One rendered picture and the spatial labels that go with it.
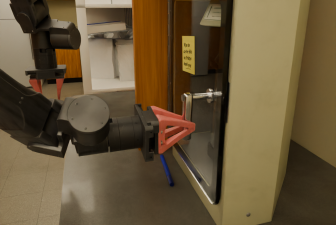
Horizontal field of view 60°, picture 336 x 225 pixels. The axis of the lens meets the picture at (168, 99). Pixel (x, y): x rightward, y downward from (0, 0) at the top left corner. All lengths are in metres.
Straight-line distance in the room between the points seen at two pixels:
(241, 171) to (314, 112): 0.48
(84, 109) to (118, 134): 0.09
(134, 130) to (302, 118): 0.66
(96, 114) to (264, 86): 0.28
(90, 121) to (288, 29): 0.34
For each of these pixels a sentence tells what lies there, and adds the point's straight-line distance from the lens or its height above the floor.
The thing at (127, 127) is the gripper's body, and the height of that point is 1.16.
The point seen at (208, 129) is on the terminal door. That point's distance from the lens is 0.55.
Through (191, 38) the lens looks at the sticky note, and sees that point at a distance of 0.60.
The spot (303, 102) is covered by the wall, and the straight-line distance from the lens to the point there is 1.01.
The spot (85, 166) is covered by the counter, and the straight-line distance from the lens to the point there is 0.83.
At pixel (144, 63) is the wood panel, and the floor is 1.20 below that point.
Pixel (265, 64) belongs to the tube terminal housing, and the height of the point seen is 1.26.
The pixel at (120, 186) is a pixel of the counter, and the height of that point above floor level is 0.94.
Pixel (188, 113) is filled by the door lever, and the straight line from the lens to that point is 0.51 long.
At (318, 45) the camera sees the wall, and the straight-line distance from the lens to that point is 0.96.
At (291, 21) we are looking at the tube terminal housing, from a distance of 0.52.
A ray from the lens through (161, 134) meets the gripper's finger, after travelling 0.50.
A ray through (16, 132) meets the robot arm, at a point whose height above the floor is 1.18.
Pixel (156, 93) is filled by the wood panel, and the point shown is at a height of 1.11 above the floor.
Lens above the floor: 1.35
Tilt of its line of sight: 18 degrees down
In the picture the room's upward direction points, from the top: straight up
